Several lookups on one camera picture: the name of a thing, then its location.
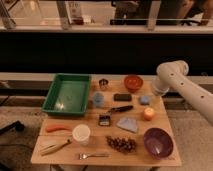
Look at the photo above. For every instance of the blue sponge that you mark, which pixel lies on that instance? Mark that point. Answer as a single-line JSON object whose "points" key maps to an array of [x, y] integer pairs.
{"points": [[144, 100]]}

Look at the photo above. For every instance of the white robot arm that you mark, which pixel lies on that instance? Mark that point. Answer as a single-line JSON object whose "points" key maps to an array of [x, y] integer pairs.
{"points": [[173, 75]]}

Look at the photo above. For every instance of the small metal cup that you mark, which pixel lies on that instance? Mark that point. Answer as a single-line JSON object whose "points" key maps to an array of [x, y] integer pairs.
{"points": [[103, 84]]}

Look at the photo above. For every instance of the blue plastic cup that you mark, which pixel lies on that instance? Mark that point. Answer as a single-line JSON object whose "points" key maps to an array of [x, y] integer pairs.
{"points": [[98, 100]]}

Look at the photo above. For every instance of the black rectangular block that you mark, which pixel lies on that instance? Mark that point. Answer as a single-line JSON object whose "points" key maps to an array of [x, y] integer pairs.
{"points": [[122, 97]]}

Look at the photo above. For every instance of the orange red bowl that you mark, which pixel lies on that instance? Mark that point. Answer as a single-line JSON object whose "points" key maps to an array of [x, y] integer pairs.
{"points": [[133, 83]]}

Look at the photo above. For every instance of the small black box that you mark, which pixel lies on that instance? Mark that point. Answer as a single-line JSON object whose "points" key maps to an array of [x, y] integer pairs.
{"points": [[104, 120]]}

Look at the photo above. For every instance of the green plastic tray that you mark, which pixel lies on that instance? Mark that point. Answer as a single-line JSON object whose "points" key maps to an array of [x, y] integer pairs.
{"points": [[68, 95]]}

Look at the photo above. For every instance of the light blue cloth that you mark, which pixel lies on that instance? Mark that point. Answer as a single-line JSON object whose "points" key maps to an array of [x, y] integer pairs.
{"points": [[129, 124]]}

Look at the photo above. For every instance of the orange round fruit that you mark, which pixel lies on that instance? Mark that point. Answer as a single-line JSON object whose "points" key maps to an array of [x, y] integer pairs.
{"points": [[148, 113]]}

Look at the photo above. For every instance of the white paper cup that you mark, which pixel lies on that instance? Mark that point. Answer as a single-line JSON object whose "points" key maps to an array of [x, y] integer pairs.
{"points": [[81, 134]]}

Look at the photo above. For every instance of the bunch of dark grapes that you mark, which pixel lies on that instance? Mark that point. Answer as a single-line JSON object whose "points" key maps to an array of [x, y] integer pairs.
{"points": [[123, 145]]}

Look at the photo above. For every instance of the orange carrot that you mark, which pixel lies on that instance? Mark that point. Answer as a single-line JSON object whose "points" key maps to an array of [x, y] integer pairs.
{"points": [[53, 128]]}

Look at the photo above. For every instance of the metal fork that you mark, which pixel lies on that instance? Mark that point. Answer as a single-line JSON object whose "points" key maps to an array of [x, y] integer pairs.
{"points": [[87, 155]]}

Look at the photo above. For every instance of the purple bowl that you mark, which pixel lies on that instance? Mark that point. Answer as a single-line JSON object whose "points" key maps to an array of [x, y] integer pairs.
{"points": [[158, 143]]}

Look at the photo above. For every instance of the black handled tool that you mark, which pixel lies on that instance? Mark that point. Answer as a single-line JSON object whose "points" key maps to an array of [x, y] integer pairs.
{"points": [[120, 109]]}

